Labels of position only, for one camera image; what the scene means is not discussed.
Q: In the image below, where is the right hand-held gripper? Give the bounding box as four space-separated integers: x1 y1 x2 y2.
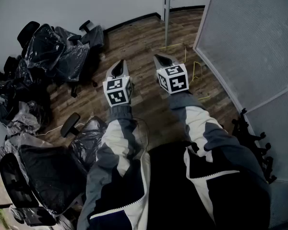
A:
153 54 190 95

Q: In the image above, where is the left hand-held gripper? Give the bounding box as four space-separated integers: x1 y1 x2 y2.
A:
102 59 134 108

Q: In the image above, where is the person's left forearm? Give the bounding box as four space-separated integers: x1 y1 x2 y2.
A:
96 103 140 177

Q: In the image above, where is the person's right forearm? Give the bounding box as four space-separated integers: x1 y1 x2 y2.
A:
167 91 262 174

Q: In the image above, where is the metal stand pole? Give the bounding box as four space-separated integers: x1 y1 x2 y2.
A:
162 0 176 47

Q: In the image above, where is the pile of plastic-wrapped office chairs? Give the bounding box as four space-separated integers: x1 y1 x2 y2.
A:
0 20 108 228

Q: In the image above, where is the stack of black chair bases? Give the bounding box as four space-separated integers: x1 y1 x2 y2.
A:
231 108 278 184

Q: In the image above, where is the person's jacket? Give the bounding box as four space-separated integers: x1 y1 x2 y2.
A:
76 138 272 230

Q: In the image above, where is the yellow cable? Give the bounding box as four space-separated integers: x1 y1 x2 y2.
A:
159 43 211 101

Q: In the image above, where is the white cable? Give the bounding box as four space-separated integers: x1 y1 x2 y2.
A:
35 122 85 137

